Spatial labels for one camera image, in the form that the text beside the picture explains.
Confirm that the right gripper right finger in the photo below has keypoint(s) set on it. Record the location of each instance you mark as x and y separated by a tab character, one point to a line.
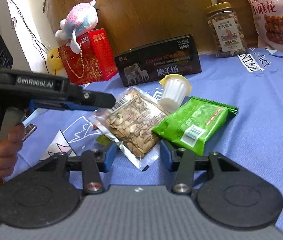
185	163

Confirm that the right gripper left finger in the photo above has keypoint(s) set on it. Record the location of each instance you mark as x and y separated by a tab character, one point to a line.
91	163

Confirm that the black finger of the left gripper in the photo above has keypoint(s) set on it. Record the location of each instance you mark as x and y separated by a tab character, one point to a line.
89	101

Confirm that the dark green snack packet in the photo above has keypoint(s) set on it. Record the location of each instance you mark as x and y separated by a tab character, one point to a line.
194	123

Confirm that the person left hand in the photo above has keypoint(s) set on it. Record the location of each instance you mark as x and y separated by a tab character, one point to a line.
9	148

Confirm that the red gift box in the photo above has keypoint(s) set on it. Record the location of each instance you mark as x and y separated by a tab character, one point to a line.
94	63

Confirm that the clear bean snack bag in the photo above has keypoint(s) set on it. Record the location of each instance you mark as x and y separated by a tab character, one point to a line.
129	124

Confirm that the yellow plush toy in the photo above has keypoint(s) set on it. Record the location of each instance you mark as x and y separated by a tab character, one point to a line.
54	61

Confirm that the black tin box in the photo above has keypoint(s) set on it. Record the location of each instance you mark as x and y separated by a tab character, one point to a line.
154	61

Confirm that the white jelly cup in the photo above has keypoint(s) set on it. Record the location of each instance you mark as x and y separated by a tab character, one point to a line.
175	88

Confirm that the blue printed cloth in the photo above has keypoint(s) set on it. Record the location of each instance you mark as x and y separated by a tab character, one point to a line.
253	138

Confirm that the pastel plush toy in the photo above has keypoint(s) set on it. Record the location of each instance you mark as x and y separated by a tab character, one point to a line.
81	19

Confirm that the nut jar gold lid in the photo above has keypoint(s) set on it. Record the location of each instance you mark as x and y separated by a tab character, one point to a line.
226	30

